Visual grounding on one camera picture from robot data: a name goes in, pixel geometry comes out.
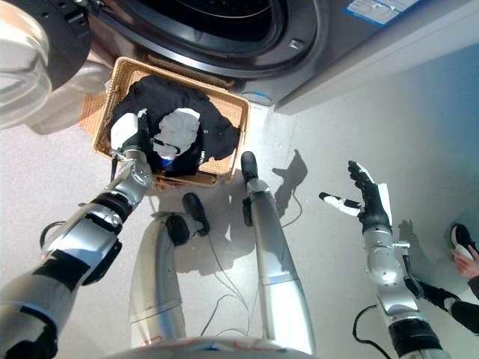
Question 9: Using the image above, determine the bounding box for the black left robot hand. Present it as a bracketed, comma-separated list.
[109, 108, 177, 155]

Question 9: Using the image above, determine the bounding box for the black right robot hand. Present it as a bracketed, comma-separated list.
[318, 160, 394, 230]

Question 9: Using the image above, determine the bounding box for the black garment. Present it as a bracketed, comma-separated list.
[112, 74, 241, 179]

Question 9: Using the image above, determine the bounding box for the woven wicker laundry basket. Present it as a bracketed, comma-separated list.
[91, 56, 251, 187]

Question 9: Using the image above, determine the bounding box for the round washing machine door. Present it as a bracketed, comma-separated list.
[0, 0, 93, 130]

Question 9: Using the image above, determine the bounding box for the grey front-load washing machine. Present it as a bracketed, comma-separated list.
[88, 0, 479, 108]

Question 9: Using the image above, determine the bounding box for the white garment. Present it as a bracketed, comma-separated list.
[149, 107, 202, 160]

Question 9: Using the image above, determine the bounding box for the black white person's shoe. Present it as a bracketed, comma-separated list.
[448, 223, 479, 260]

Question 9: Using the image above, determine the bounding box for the black left robot foot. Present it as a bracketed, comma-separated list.
[182, 192, 211, 237]

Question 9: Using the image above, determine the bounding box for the black robot foot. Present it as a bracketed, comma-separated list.
[182, 192, 211, 237]
[240, 151, 260, 183]

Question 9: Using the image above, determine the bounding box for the person's bare hand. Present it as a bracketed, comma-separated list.
[451, 248, 479, 280]

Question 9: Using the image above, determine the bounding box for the silver right robot leg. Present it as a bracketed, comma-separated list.
[241, 177, 316, 355]

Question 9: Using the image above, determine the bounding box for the silver robot leg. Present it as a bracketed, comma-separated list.
[129, 211, 199, 351]
[241, 177, 316, 355]

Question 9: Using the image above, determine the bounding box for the black right robot foot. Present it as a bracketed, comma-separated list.
[240, 151, 260, 183]

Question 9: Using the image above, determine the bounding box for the black trouser leg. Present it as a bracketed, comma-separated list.
[448, 298, 479, 337]

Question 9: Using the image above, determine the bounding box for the silver left robot leg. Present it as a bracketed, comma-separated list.
[129, 211, 199, 351]

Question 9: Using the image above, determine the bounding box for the blue white energy label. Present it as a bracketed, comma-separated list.
[344, 0, 411, 25]

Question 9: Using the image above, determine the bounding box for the grey robot torso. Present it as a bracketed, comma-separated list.
[108, 335, 300, 359]

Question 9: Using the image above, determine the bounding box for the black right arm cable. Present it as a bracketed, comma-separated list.
[353, 250, 416, 343]

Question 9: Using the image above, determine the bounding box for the black left elbow cable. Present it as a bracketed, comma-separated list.
[39, 220, 67, 250]

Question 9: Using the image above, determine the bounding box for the thin grey floor cable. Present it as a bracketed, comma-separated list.
[200, 186, 304, 337]

